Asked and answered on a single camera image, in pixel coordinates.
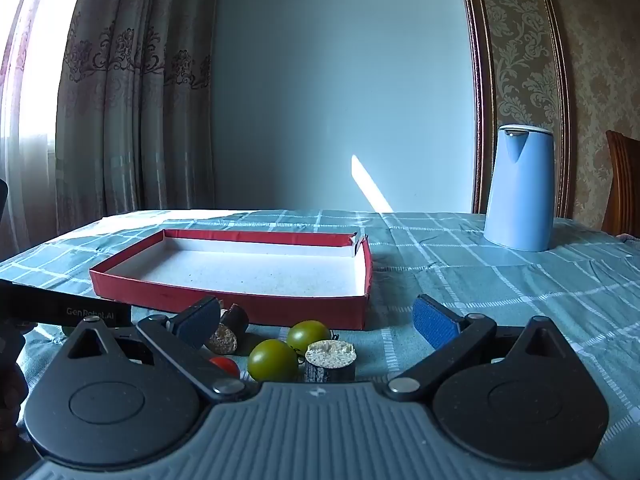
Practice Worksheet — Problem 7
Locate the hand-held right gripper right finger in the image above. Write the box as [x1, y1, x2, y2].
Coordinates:
[387, 293, 577, 404]

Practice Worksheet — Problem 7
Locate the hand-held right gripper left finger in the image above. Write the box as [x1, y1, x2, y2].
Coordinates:
[66, 296, 247, 404]

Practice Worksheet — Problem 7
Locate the red cherry tomato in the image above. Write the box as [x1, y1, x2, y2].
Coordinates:
[209, 356, 241, 379]

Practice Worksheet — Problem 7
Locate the red cardboard box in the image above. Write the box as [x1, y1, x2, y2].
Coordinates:
[89, 228, 374, 331]

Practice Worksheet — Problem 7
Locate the teal checked tablecloth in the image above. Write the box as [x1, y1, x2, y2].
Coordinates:
[0, 209, 640, 480]

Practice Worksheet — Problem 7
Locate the blue kettle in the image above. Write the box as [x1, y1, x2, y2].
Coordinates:
[482, 123, 556, 253]

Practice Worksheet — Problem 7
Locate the sheer white curtain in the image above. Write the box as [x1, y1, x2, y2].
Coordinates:
[0, 0, 63, 263]

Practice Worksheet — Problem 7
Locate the patterned beige curtain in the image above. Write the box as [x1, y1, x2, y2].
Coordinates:
[54, 0, 217, 233]

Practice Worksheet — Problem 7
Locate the wooden chair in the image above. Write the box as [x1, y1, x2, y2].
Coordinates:
[601, 129, 640, 239]

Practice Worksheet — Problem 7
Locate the brown wooden wall frame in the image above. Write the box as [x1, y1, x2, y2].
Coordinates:
[456, 0, 574, 220]

